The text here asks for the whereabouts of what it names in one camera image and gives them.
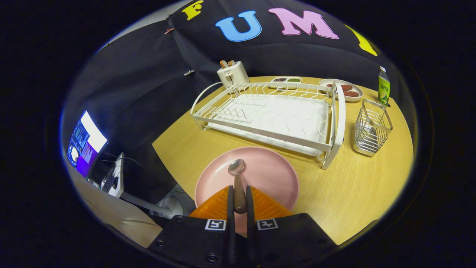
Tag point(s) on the white oval plate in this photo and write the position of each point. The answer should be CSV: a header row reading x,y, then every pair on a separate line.
x,y
359,93

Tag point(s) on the pink plate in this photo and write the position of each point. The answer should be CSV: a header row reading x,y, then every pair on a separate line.
x,y
267,171

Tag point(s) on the beige side table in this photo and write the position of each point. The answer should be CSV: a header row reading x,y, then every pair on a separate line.
x,y
111,219

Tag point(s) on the green label drink bottle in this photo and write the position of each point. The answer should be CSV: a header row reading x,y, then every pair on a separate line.
x,y
383,89

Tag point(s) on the silver clip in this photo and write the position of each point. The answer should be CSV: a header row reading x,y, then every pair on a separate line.
x,y
188,72

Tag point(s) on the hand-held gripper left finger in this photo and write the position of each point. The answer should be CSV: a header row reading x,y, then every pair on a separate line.
x,y
231,230

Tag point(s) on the small divided white dish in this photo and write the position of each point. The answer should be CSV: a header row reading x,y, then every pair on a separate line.
x,y
285,86

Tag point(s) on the red sausage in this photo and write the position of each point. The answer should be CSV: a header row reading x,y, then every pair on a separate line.
x,y
346,87
351,94

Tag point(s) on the computer monitor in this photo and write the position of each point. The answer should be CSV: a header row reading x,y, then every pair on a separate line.
x,y
89,141

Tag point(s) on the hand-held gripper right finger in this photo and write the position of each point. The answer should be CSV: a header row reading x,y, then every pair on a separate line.
x,y
250,230

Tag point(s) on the black backdrop cloth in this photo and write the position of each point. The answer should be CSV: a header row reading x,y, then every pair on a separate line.
x,y
148,74

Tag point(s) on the white toaster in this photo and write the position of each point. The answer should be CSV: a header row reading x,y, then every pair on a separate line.
x,y
234,75

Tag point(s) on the white device stand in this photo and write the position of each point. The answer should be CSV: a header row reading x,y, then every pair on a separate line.
x,y
117,178

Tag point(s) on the white stand base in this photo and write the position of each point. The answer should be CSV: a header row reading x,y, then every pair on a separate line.
x,y
174,206

